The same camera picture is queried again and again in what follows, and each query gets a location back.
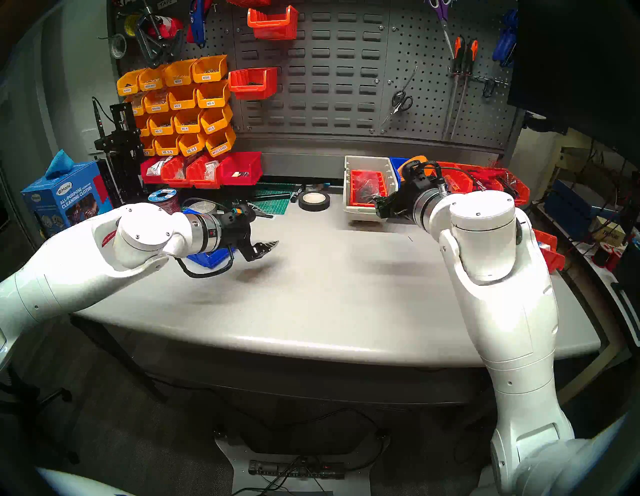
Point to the blue spring clamps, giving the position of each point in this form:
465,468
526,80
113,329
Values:
506,45

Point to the yellow labelled parts bin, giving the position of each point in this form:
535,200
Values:
136,104
151,80
212,95
178,75
182,98
128,84
187,121
216,120
156,101
166,145
143,126
220,142
210,70
161,124
191,144
148,146

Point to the large beige storage bin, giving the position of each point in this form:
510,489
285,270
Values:
350,210

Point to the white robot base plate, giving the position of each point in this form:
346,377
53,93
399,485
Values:
235,460

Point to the grey C-clamp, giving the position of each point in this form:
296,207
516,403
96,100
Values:
150,47

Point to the red thread spool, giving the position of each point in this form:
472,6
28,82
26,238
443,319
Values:
612,255

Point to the grey duct tape roll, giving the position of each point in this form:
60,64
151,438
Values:
200,205

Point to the red parts bin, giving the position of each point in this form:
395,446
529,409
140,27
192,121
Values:
175,172
150,171
202,174
242,169

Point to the green cutting mat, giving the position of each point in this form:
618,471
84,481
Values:
272,207

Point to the black metal stand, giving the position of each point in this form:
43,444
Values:
120,165

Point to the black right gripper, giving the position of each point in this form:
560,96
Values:
412,195

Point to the clear bag of hardware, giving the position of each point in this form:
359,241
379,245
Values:
372,185

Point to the yellow tape roll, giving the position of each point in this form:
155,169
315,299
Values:
127,25

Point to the black monitor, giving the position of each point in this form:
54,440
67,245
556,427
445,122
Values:
575,65

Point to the large grey pegboard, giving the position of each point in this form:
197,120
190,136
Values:
430,115

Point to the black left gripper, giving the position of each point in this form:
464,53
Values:
235,230

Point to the black tape roll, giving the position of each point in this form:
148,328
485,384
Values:
304,205

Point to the orange-red plastic bin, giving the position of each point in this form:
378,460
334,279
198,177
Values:
357,192
457,182
520,192
552,257

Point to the black power strip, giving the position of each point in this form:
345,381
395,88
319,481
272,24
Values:
280,468

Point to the small cardboard box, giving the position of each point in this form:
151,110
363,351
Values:
610,232

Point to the dark blue case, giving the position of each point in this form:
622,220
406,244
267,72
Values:
570,200

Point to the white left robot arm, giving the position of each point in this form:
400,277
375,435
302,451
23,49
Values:
75,270

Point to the black metal rod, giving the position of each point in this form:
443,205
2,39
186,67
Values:
265,215

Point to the white glue bottle blue cap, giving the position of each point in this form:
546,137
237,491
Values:
316,188

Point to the orange masking tape roll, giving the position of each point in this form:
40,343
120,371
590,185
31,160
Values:
417,161

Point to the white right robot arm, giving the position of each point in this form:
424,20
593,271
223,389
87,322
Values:
505,300

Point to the orange-red hanging bin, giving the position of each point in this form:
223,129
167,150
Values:
253,82
272,22
248,2

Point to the white wall switch plate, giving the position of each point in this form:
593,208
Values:
89,142

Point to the black permanent marker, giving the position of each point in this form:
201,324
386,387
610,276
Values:
296,194

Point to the blue plastic storage bin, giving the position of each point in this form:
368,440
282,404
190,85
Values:
210,258
397,167

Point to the silver tape roll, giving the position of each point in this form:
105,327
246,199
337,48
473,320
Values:
112,47

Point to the red white tape roll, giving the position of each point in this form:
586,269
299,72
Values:
170,25

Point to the black office chair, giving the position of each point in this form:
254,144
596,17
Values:
50,397

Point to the small grey pegboard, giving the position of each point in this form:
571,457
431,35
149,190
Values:
225,30

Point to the blue cloth in dispenser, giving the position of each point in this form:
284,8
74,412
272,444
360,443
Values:
60,162

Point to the blue red hand tool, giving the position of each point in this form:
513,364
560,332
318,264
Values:
197,22

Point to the red tool white lettering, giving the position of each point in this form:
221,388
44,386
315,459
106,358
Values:
482,182

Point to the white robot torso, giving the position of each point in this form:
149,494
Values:
75,485

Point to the blue cleaning cloths box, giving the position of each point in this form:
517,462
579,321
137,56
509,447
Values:
70,200

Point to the grey louvred wall panel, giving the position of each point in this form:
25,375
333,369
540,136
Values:
325,75

